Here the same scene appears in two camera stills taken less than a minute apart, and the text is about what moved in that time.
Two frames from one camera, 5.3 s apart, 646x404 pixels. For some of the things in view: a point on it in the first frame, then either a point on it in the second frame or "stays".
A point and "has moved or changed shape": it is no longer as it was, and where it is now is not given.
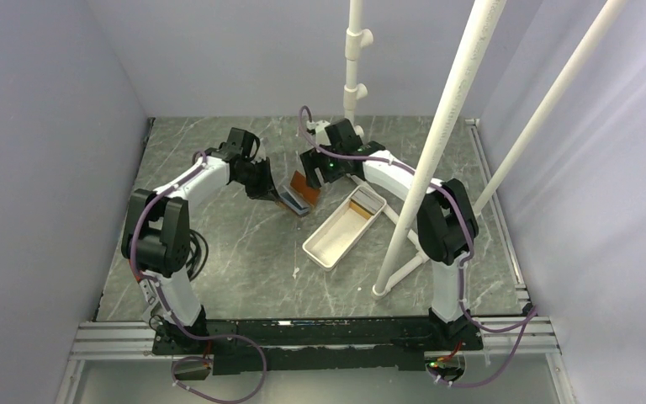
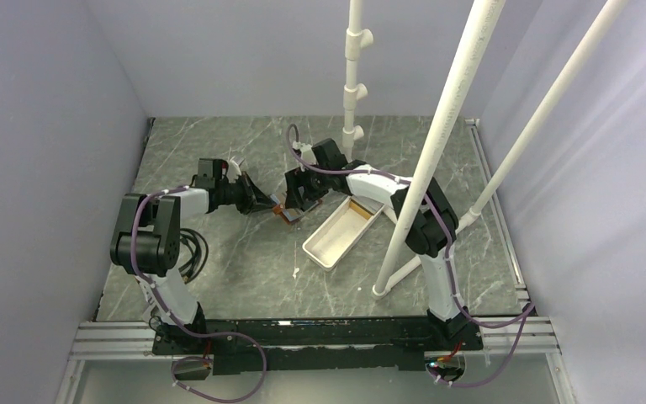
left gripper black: [267, 189] → [255, 199]
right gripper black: [312, 160] → [294, 180]
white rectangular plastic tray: [330, 241] stays
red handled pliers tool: [153, 296] stays
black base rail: [329, 344] stays
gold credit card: [362, 211] stays
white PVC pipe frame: [484, 19] stays
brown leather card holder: [310, 194] has moved or changed shape
